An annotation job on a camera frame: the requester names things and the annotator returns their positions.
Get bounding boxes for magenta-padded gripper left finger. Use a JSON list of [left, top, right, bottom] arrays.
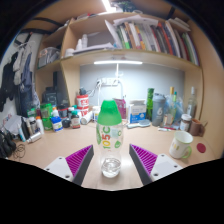
[[43, 144, 95, 187]]

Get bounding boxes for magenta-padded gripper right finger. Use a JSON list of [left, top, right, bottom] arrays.
[[128, 143, 184, 186]]

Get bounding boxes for clear bottle with green cap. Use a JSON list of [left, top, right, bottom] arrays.
[[95, 99, 125, 179]]

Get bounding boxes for light blue hairbrush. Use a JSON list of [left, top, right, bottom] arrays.
[[126, 119, 152, 129]]

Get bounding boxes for white mug with green rim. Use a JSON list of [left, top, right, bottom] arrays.
[[168, 130, 194, 160]]

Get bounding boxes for dark bottle with red label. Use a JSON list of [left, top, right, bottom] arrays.
[[70, 110, 82, 129]]

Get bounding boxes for white and blue box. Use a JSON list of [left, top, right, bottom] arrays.
[[128, 99, 148, 125]]

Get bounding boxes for grey shaker bottle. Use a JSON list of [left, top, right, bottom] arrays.
[[151, 93, 167, 127]]

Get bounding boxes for brown jar with white lid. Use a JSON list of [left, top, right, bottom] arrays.
[[179, 113, 193, 132]]

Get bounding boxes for tall green bottle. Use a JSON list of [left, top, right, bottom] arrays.
[[146, 87, 155, 122]]

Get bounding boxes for pink packet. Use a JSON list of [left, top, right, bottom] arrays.
[[114, 97, 128, 120]]

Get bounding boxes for flat round red coaster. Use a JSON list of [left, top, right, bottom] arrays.
[[196, 142, 208, 154]]

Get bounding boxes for red and white canister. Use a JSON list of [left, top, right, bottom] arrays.
[[75, 94, 90, 118]]

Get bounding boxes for brown mug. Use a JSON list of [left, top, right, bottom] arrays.
[[189, 118, 208, 137]]

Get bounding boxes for clear glass bottle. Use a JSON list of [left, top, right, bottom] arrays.
[[186, 86, 198, 119]]

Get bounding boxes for hanging dark clothes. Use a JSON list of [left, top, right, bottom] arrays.
[[0, 43, 38, 118]]

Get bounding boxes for white desk lamp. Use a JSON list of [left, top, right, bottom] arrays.
[[93, 59, 144, 101]]

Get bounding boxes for wooden shelf unit with books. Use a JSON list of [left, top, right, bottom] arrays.
[[34, 11, 205, 81]]

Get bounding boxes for white ceiling light bar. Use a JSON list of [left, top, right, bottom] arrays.
[[101, 0, 117, 14]]

